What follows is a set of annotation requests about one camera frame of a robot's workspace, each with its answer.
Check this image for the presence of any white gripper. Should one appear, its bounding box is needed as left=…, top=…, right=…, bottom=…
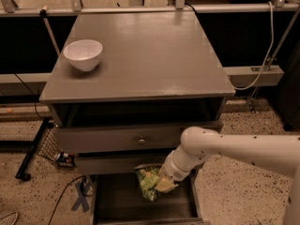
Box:
left=155, top=148, right=196, bottom=193

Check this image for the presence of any green jalapeno chip bag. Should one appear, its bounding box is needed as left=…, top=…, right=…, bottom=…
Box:
left=134, top=165, right=160, bottom=202

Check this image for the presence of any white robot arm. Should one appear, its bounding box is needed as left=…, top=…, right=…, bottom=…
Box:
left=159, top=127, right=300, bottom=225

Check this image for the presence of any grey bottom drawer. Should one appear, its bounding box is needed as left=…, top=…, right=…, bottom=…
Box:
left=92, top=172, right=211, bottom=225

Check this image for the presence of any grey drawer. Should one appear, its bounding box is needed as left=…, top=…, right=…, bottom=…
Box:
left=74, top=150, right=208, bottom=175
left=92, top=172, right=211, bottom=225
left=54, top=121, right=223, bottom=154

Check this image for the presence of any grey middle drawer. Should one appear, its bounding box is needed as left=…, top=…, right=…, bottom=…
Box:
left=74, top=150, right=208, bottom=175

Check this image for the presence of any grey top drawer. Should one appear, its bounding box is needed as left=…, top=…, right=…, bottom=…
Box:
left=54, top=121, right=223, bottom=154

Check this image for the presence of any grey wooden drawer cabinet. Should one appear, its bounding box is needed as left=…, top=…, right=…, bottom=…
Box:
left=40, top=11, right=234, bottom=225

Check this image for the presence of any small can in basket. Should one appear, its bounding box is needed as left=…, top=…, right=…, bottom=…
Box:
left=54, top=152, right=74, bottom=164

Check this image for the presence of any black metal floor bar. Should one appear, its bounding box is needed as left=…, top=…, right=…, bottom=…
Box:
left=15, top=118, right=49, bottom=181

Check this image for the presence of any white bowl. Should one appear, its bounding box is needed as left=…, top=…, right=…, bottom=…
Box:
left=63, top=39, right=103, bottom=71

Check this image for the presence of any wooden stick with clamp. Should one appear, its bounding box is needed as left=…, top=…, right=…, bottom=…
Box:
left=39, top=5, right=60, bottom=57

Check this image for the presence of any black floor cable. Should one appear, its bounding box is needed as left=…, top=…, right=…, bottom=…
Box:
left=47, top=174, right=86, bottom=225

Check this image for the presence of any wire mesh basket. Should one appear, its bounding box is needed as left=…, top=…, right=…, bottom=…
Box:
left=37, top=128, right=75, bottom=168

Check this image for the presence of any metal railing frame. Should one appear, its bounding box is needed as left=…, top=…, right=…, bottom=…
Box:
left=1, top=0, right=298, bottom=103

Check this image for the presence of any white cable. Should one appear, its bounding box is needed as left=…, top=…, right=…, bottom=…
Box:
left=232, top=1, right=276, bottom=91

